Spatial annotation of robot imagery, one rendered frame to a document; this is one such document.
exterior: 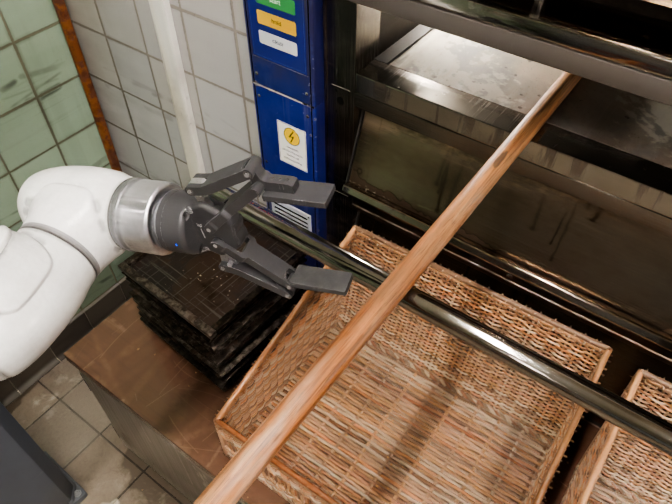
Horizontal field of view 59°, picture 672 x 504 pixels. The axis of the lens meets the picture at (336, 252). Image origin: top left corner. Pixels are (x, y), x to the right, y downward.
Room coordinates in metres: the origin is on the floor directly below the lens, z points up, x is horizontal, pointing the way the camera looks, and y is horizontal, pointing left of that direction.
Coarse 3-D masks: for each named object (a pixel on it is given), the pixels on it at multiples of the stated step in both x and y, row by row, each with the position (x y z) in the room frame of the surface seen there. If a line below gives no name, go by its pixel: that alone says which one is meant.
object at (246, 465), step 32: (544, 96) 0.82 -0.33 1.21; (512, 160) 0.67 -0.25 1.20; (480, 192) 0.59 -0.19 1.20; (448, 224) 0.53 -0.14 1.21; (416, 256) 0.48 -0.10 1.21; (384, 288) 0.43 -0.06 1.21; (352, 320) 0.38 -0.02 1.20; (384, 320) 0.39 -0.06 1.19; (352, 352) 0.34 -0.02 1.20; (320, 384) 0.30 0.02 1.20; (288, 416) 0.27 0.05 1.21; (256, 448) 0.24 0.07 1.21; (224, 480) 0.21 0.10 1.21
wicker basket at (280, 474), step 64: (384, 256) 0.82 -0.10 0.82; (320, 320) 0.76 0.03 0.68; (512, 320) 0.66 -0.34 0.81; (256, 384) 0.59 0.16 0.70; (384, 384) 0.65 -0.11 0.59; (448, 384) 0.65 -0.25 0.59; (512, 384) 0.61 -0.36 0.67; (320, 448) 0.51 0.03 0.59; (384, 448) 0.51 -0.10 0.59; (512, 448) 0.51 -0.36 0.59
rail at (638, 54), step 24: (432, 0) 0.70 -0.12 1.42; (456, 0) 0.68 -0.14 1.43; (480, 0) 0.67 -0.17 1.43; (504, 24) 0.64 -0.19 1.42; (528, 24) 0.63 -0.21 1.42; (552, 24) 0.62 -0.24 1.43; (576, 48) 0.59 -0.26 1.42; (600, 48) 0.58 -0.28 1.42; (624, 48) 0.57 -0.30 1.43; (648, 48) 0.57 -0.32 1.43; (648, 72) 0.55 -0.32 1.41
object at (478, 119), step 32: (384, 64) 0.97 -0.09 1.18; (384, 96) 0.90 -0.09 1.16; (416, 96) 0.86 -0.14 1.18; (448, 96) 0.86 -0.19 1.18; (448, 128) 0.82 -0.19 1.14; (480, 128) 0.79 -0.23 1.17; (512, 128) 0.77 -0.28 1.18; (544, 128) 0.77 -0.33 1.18; (544, 160) 0.72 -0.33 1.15; (576, 160) 0.70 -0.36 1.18; (608, 160) 0.69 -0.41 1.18; (640, 160) 0.69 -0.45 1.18; (608, 192) 0.66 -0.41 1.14; (640, 192) 0.64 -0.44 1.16
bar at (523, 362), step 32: (224, 192) 0.63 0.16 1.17; (256, 224) 0.58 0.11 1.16; (288, 224) 0.56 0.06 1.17; (320, 256) 0.51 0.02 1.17; (352, 256) 0.51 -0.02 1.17; (416, 288) 0.45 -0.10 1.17; (448, 320) 0.41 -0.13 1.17; (512, 352) 0.36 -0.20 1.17; (544, 384) 0.33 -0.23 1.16; (576, 384) 0.32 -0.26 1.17; (608, 416) 0.29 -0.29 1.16; (640, 416) 0.28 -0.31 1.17
